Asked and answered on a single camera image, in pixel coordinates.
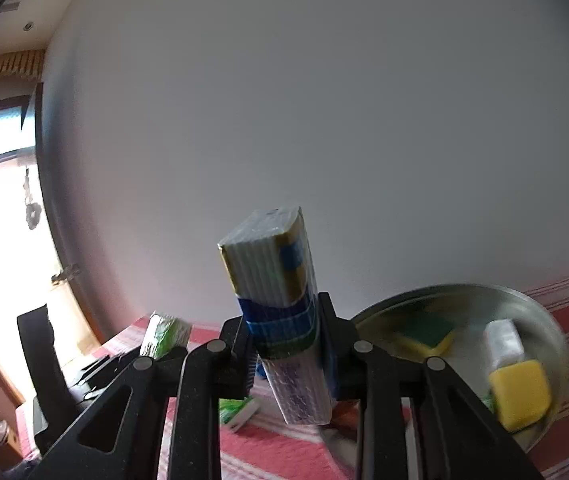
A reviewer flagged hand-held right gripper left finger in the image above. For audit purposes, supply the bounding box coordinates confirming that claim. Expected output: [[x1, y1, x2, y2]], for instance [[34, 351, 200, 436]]
[[27, 316, 258, 480]]

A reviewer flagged blue white tissue pack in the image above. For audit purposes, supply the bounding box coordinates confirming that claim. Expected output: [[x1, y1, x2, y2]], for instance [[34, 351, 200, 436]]
[[217, 205, 335, 426]]

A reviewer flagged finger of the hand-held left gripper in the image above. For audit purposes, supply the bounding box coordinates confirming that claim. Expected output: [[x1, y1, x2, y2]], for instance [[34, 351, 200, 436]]
[[64, 352, 135, 401]]

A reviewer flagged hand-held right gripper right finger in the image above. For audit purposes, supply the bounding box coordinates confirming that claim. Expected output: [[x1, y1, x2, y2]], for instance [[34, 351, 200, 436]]
[[317, 291, 542, 480]]

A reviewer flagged yellow green scrub sponge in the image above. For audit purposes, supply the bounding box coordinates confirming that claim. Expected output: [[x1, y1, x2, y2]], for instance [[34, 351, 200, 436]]
[[397, 312, 457, 358]]

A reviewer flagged brass door handle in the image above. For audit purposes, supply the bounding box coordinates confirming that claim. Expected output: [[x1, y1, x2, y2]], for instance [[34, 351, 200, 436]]
[[50, 265, 81, 283]]

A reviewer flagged large yellow sponge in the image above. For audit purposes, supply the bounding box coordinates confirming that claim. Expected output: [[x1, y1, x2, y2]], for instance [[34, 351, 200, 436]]
[[488, 360, 552, 433]]

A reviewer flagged wooden curtain valance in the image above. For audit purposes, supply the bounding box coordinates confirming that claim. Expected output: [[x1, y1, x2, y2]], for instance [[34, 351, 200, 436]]
[[0, 49, 46, 92]]

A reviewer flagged blue round cookie tin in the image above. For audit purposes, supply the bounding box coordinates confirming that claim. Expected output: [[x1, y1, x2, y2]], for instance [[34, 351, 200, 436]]
[[351, 284, 569, 453]]

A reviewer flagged hanging dark ornament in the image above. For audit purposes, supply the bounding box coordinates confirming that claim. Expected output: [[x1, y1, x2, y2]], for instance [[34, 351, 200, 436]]
[[23, 167, 41, 231]]

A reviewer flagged red striped tablecloth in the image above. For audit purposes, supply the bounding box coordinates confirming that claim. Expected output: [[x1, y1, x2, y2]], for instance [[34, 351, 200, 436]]
[[14, 262, 569, 480]]

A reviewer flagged green leaf tissue pack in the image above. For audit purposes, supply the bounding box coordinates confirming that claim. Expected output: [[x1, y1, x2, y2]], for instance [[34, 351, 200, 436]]
[[139, 311, 192, 361]]

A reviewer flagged green yellow tissue pack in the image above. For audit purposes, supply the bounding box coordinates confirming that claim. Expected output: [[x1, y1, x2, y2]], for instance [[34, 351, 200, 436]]
[[219, 395, 260, 433]]

